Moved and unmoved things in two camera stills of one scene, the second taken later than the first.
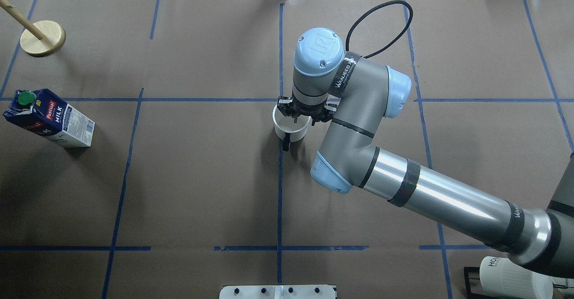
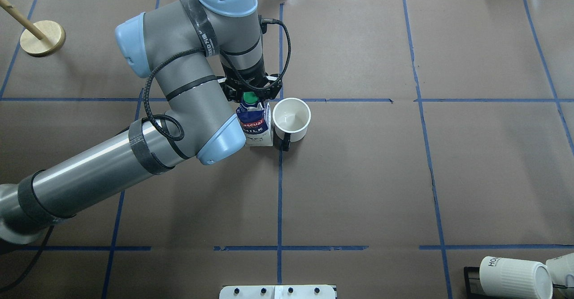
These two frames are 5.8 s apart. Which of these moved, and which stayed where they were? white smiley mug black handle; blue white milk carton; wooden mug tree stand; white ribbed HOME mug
Moved: blue white milk carton
Stayed: wooden mug tree stand; white ribbed HOME mug; white smiley mug black handle
